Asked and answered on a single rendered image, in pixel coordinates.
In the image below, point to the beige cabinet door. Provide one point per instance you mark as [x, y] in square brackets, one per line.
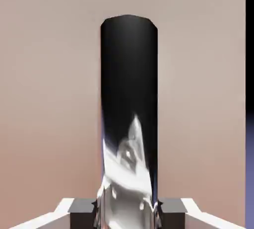
[49, 93]

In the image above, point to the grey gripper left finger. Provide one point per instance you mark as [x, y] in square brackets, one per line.
[79, 213]

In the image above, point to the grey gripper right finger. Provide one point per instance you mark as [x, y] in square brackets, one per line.
[174, 213]

